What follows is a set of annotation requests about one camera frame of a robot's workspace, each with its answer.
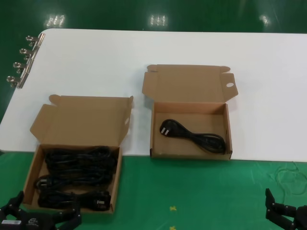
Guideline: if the open brown cardboard box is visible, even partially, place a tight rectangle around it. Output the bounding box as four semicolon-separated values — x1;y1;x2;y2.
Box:
23;94;134;214
141;64;238;161

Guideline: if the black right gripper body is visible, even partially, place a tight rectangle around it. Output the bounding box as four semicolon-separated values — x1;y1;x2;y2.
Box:
291;205;307;230

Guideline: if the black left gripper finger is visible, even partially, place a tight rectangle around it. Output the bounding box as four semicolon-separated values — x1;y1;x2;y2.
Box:
0;191;25;218
56;197;83;230

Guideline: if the green work surface cloth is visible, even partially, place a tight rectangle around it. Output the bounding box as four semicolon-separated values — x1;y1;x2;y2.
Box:
0;149;307;230

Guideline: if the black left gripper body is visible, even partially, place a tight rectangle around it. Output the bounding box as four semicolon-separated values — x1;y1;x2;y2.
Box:
0;210;61;230

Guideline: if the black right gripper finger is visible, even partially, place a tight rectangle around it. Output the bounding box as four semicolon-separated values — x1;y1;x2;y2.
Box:
264;188;298;228

